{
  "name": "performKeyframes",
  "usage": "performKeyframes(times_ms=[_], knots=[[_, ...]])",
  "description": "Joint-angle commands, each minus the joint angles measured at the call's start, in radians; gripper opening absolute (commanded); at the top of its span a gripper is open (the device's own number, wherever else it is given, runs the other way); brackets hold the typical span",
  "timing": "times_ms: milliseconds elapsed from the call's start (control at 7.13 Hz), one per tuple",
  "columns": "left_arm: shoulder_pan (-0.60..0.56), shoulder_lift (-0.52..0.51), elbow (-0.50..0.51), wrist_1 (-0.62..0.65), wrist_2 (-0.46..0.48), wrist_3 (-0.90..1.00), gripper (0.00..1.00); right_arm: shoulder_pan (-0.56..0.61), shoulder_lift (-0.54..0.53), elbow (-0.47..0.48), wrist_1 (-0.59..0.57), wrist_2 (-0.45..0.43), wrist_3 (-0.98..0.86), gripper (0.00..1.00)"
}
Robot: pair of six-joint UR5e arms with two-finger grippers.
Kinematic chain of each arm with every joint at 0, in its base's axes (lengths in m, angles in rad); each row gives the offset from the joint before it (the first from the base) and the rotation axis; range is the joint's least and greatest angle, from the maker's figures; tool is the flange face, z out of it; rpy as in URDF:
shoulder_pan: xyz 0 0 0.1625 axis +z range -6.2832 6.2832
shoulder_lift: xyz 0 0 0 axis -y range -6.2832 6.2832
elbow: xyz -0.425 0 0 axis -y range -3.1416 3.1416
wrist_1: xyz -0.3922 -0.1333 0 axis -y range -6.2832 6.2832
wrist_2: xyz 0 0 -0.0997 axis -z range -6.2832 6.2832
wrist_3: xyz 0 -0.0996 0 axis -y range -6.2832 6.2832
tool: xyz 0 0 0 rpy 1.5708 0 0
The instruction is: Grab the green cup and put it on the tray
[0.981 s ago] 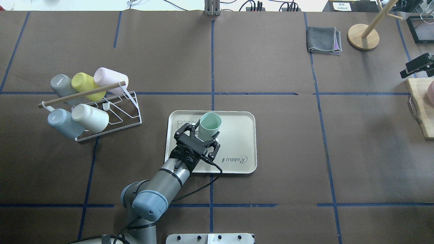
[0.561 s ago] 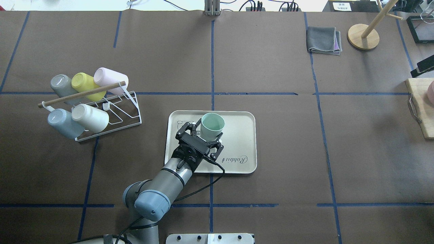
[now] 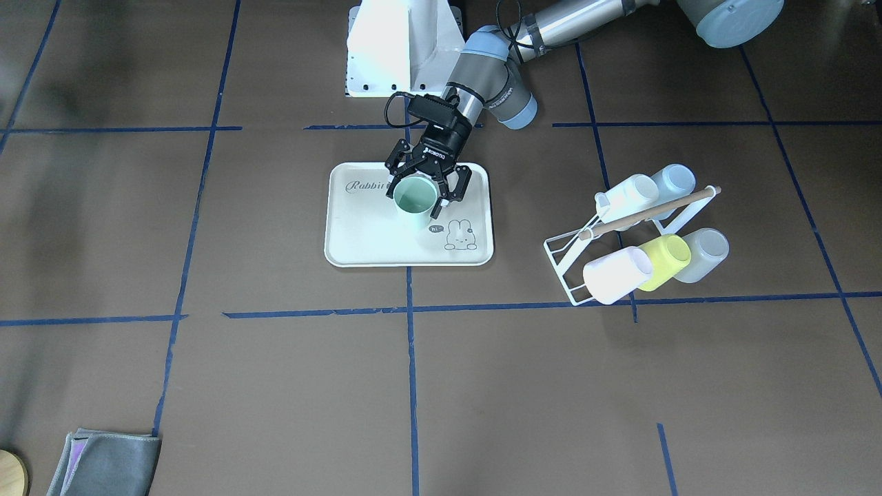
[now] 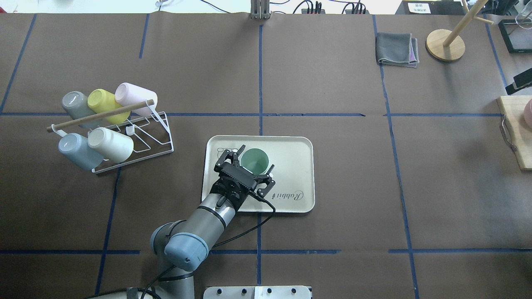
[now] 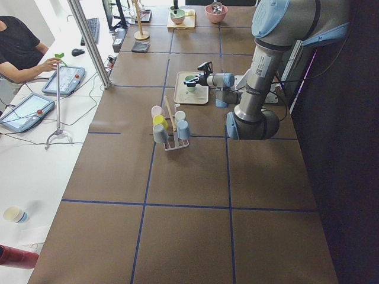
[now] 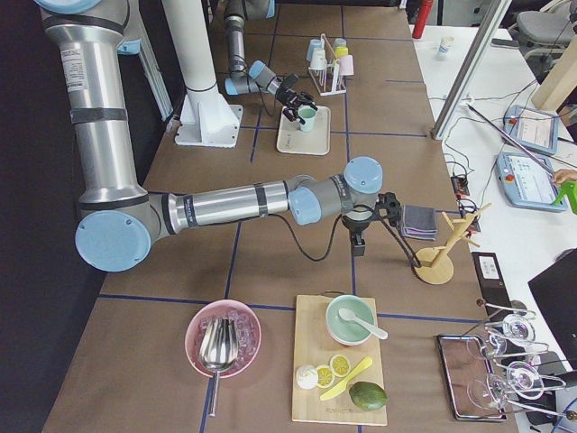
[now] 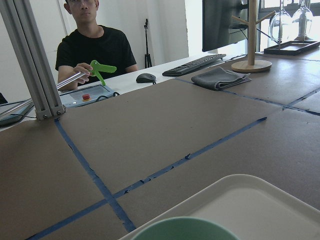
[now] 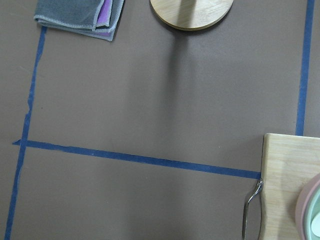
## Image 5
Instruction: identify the teach pendant tablet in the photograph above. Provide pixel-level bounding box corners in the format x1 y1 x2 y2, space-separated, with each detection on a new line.
41 66 85 95
1 93 55 133

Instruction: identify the metal ice scoop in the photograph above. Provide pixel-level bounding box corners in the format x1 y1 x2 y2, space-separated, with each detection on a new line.
211 1 223 14

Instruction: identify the aluminium frame post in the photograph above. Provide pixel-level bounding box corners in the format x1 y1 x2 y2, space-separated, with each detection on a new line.
68 0 111 89

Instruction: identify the blue cup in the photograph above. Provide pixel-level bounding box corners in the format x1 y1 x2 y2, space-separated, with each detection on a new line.
176 120 190 140

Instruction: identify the metal reacher grabber stick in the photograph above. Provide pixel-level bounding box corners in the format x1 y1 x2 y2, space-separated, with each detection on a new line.
45 53 72 150

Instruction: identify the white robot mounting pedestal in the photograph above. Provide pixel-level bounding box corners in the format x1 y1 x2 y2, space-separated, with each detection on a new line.
233 74 285 104

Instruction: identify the grey cup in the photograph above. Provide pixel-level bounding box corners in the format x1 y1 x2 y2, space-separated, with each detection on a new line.
153 124 168 144

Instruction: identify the yellow cup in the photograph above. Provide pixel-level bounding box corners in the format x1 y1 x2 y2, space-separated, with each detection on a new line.
153 114 168 130

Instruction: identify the beige cup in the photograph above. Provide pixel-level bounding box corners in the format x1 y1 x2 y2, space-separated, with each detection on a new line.
174 111 187 125

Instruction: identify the mint green bowl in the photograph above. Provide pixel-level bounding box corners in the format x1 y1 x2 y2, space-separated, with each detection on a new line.
170 9 185 24

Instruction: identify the black computer mouse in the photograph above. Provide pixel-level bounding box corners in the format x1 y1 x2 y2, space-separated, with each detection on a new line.
71 49 85 57

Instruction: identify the white wire cup rack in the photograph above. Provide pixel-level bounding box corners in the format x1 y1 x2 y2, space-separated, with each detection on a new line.
163 95 190 151

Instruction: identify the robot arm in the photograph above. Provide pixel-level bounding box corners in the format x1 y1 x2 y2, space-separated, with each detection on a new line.
226 1 350 140

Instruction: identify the cream rabbit serving tray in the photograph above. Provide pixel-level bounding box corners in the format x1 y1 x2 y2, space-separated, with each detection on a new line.
174 72 209 105

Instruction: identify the bamboo cutting board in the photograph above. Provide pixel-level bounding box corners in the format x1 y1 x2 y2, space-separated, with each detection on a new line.
167 9 195 29

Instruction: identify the black keyboard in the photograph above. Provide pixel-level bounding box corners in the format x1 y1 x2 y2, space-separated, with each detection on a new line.
86 18 100 44

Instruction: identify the pink cup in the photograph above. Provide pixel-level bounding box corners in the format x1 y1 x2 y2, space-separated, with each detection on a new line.
151 105 165 118

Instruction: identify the wooden mug tree stand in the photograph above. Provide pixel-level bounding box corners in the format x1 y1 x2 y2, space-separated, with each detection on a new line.
133 0 150 40

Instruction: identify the mint green cup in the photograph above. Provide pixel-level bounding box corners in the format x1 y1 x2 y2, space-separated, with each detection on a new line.
184 75 197 92

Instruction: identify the black label box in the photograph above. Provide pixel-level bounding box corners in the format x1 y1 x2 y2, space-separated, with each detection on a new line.
112 28 127 53

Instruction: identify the paper cup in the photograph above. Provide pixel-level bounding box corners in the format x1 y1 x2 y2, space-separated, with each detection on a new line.
3 206 28 224

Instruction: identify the person hand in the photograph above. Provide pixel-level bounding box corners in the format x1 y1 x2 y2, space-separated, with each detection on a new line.
38 57 62 72

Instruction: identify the person in black shirt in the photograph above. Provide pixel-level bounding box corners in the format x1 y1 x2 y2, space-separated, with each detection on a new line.
1 16 49 83

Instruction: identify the folded grey cloth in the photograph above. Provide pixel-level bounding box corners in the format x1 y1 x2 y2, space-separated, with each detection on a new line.
131 41 150 53

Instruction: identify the pink bowl with ice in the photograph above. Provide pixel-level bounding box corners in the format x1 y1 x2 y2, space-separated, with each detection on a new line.
204 5 228 24

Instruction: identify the red bottle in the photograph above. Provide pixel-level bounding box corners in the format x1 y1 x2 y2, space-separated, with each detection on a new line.
1 245 39 269

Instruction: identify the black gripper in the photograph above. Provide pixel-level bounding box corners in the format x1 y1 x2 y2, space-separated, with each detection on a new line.
183 74 208 88

